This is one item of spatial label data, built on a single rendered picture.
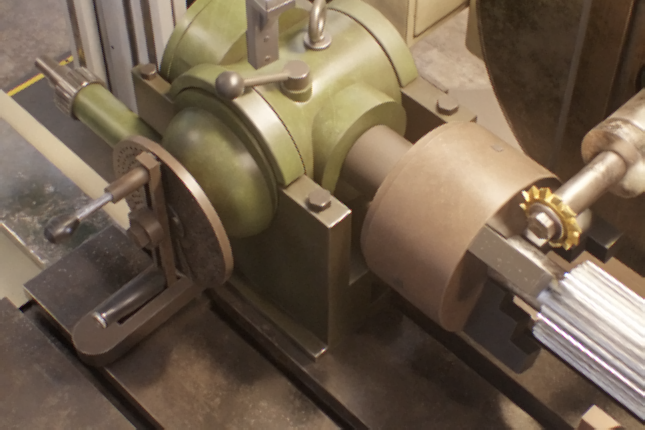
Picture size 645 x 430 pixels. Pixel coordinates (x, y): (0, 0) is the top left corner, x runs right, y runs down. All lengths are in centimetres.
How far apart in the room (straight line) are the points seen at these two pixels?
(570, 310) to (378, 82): 34
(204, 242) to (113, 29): 120
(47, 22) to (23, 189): 146
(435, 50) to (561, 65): 186
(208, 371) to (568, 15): 56
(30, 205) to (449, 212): 92
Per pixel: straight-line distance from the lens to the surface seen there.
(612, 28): 127
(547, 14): 133
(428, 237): 115
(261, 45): 107
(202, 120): 125
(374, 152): 125
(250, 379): 137
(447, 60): 318
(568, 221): 111
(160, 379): 138
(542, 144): 145
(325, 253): 124
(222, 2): 134
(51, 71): 145
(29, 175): 196
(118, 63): 246
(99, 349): 138
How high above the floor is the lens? 216
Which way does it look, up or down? 49 degrees down
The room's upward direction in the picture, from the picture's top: straight up
